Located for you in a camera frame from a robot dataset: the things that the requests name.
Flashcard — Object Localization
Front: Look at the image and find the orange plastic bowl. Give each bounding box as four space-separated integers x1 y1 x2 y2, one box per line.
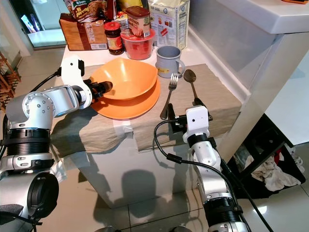
88 58 159 101

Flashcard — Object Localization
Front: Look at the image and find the metal fork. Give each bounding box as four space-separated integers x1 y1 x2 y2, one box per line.
160 72 179 120

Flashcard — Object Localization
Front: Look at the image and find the white table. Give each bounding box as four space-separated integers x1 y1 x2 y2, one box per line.
56 46 247 209

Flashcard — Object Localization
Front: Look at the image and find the grey ceramic mug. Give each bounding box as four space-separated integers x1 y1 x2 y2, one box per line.
155 45 186 79

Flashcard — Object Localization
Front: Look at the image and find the red plastic bowl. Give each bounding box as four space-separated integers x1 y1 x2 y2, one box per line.
120 29 155 60

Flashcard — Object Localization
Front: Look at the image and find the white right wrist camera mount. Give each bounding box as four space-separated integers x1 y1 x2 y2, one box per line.
183 105 212 144

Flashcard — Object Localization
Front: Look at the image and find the white counter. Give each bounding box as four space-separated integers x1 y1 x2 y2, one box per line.
187 0 309 162

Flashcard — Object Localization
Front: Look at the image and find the yellow food packet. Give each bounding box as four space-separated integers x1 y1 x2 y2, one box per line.
118 0 143 11

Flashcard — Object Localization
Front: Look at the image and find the wooden rack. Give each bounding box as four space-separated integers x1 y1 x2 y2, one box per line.
0 51 23 98

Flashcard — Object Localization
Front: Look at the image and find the black rack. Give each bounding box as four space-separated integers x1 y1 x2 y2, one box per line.
226 114 309 200

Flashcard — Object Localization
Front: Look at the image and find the orange plastic plate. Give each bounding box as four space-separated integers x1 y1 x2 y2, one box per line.
91 80 161 120

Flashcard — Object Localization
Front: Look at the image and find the dark metal spoon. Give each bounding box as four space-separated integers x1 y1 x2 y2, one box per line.
183 69 202 105

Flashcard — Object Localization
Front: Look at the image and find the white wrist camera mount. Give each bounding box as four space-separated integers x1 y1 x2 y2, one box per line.
60 55 94 110
183 105 212 144

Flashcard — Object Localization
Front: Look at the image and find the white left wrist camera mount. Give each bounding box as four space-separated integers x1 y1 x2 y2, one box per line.
60 55 94 110

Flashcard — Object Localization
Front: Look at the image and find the white cereal box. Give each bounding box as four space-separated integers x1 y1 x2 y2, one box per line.
147 0 190 51

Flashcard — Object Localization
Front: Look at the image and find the white crumpled cloth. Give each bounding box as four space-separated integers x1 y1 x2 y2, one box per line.
234 145 303 190

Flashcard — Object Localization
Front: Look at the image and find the red-lidded sauce jar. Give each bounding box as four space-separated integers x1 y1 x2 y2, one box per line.
104 21 124 55

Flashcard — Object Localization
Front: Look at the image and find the beige cloth placemat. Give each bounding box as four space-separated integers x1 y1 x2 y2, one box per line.
51 63 243 155

